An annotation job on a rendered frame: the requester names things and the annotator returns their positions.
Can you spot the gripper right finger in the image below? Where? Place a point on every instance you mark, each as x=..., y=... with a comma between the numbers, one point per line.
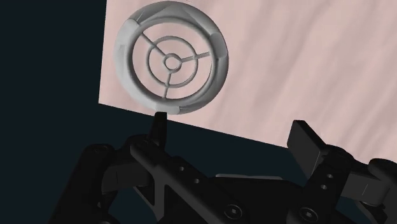
x=325, y=164

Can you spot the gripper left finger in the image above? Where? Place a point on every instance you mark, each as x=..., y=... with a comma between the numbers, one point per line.
x=161, y=161

